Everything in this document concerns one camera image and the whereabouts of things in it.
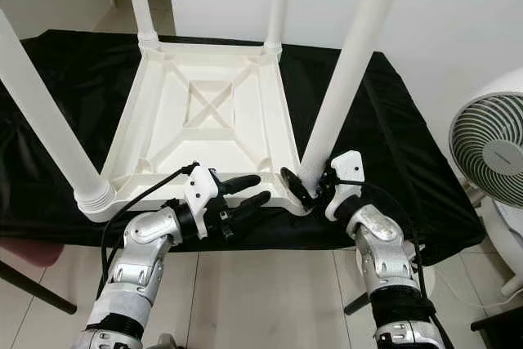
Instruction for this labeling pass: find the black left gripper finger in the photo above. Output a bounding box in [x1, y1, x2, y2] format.
[221, 174, 262, 196]
[229, 191, 272, 223]

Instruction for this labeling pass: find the grey robot leg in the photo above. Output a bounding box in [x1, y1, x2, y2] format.
[154, 333, 177, 349]

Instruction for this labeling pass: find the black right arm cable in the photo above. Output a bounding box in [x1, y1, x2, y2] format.
[331, 173, 454, 349]

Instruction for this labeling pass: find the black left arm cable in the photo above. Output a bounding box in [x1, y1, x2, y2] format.
[100, 161, 201, 301]

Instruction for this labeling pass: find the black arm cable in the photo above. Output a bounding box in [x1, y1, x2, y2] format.
[331, 173, 454, 349]
[100, 161, 201, 301]

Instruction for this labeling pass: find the black storage rack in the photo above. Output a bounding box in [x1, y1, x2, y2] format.
[470, 308, 523, 349]

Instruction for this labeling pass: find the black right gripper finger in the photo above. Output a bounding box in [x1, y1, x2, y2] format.
[280, 167, 315, 209]

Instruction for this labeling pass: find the black table leg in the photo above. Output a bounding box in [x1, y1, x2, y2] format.
[0, 261, 78, 315]
[343, 290, 373, 315]

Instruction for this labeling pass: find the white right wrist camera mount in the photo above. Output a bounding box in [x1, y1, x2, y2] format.
[325, 150, 366, 221]

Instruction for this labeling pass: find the white plastic table leg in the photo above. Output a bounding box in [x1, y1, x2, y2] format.
[298, 0, 413, 195]
[261, 0, 293, 56]
[121, 0, 161, 49]
[0, 6, 117, 213]

